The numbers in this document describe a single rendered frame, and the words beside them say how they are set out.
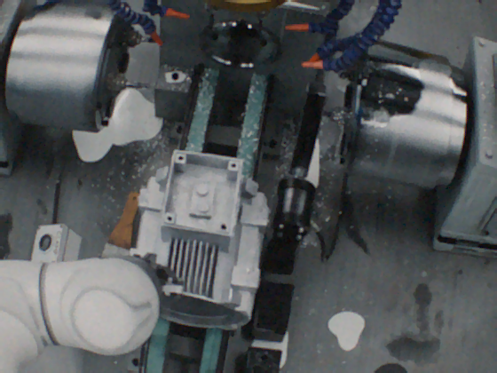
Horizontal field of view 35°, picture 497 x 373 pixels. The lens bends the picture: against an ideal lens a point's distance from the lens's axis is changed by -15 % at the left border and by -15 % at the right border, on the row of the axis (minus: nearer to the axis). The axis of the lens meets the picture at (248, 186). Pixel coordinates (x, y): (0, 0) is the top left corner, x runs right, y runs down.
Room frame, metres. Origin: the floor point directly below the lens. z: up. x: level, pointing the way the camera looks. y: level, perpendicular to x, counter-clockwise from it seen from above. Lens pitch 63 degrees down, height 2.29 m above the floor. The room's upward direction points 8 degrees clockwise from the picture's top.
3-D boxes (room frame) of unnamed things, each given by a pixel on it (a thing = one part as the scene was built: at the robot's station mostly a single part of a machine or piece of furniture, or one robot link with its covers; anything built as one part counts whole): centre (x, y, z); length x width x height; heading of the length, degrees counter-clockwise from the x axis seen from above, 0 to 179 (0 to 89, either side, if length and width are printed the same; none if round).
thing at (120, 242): (0.60, 0.22, 0.80); 0.21 x 0.05 x 0.01; 171
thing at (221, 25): (0.91, 0.05, 1.02); 0.15 x 0.02 x 0.15; 88
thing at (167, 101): (0.89, 0.16, 0.86); 0.07 x 0.06 x 0.12; 88
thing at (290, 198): (0.79, -0.12, 0.92); 0.45 x 0.13 x 0.24; 178
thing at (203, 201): (0.56, 0.06, 1.11); 0.12 x 0.11 x 0.07; 0
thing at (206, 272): (0.52, 0.06, 1.02); 0.20 x 0.19 x 0.19; 0
